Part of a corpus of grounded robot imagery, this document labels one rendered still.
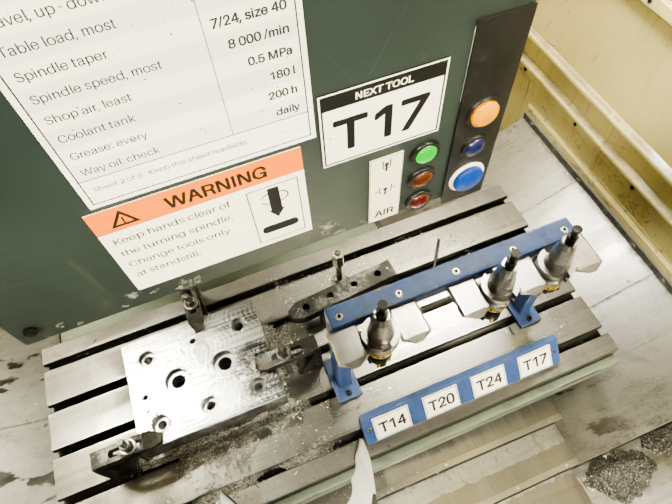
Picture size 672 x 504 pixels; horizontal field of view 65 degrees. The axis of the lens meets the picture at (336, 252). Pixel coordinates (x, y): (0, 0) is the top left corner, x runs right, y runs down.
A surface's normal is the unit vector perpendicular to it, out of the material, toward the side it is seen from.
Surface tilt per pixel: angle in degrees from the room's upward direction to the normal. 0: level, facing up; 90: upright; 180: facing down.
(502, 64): 90
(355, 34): 90
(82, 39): 90
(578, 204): 24
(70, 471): 0
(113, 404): 0
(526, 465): 8
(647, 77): 90
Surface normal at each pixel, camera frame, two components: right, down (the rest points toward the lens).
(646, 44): -0.93, 0.34
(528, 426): 0.07, -0.56
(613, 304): -0.42, -0.34
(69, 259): 0.37, 0.78
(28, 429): 0.33, -0.62
